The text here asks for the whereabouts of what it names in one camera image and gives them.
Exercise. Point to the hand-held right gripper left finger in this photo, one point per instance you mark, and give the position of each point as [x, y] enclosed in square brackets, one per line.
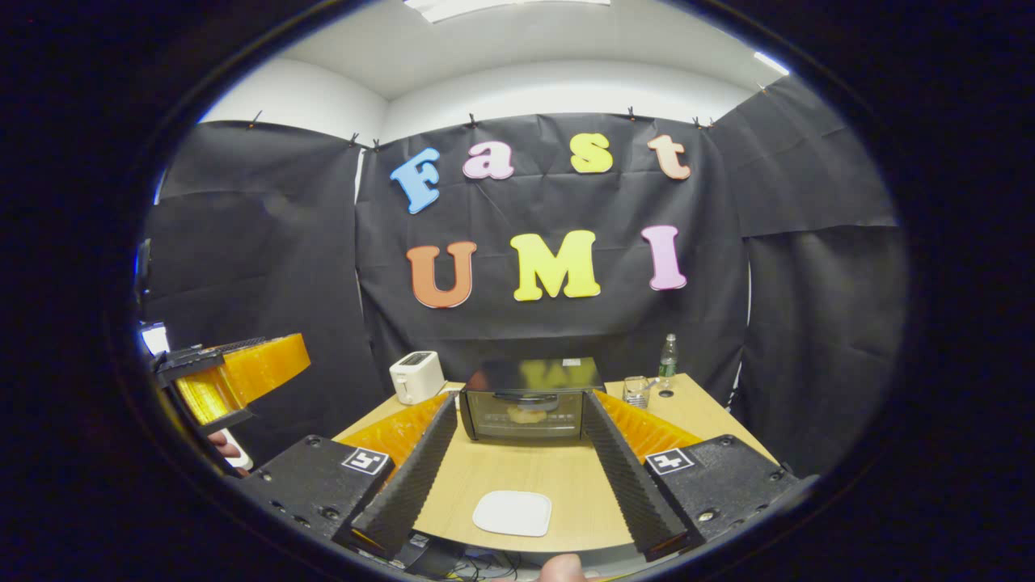
[412, 477]

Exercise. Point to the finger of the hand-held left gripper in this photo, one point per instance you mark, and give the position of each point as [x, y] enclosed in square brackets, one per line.
[202, 360]
[226, 420]

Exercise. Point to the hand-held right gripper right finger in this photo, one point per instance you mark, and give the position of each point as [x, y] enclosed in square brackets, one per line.
[631, 485]

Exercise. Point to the golden bread roll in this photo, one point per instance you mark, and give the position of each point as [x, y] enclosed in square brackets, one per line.
[525, 415]

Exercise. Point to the black electric oven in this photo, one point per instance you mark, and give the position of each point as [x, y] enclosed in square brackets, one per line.
[525, 376]

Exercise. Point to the clear utensil holder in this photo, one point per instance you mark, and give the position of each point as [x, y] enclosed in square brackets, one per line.
[637, 392]

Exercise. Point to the white toaster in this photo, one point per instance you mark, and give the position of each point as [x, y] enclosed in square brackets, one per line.
[416, 378]

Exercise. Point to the white square plate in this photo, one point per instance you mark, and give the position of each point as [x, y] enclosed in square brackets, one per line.
[513, 513]

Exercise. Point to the clear green-label water bottle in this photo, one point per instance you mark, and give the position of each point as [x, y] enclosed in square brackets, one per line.
[668, 364]

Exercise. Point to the row of black cloth clips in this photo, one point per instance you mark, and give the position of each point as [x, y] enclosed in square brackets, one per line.
[471, 121]

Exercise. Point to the small ceiling light panel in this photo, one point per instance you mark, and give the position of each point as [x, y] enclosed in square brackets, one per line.
[770, 63]

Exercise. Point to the large ceiling light panel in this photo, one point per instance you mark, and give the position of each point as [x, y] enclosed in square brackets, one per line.
[501, 6]

